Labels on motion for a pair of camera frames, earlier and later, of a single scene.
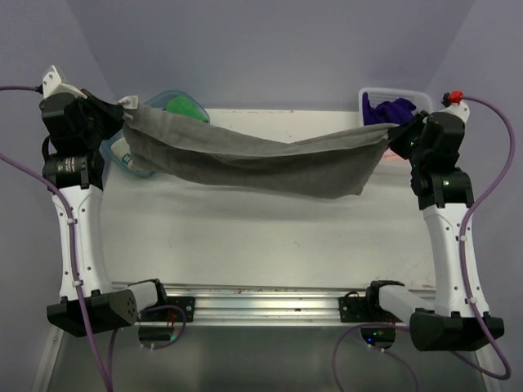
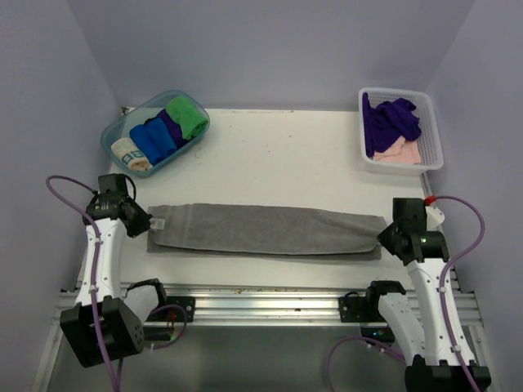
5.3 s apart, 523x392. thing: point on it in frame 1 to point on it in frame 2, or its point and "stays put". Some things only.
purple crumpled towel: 399,112 stays put
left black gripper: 113,113 to 142,224
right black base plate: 358,309 stays put
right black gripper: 399,134 to 384,238
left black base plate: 187,304 stays put
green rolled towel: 185,105 stays put
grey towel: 332,165 to 262,230
